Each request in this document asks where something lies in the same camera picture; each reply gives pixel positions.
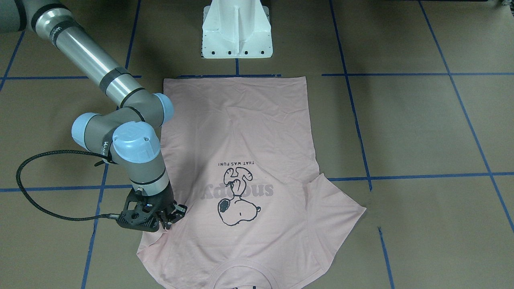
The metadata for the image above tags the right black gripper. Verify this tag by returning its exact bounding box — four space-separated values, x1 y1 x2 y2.
117 187 187 232

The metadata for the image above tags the pink Snoopy t-shirt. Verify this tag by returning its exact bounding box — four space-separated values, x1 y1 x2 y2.
137 77 365 289

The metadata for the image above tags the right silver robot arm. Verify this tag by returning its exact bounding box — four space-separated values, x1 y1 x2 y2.
1 0 187 232

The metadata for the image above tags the black braided cable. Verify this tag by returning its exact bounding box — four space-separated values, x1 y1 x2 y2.
16 150 121 221

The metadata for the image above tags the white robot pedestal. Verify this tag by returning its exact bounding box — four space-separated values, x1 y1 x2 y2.
201 0 273 59

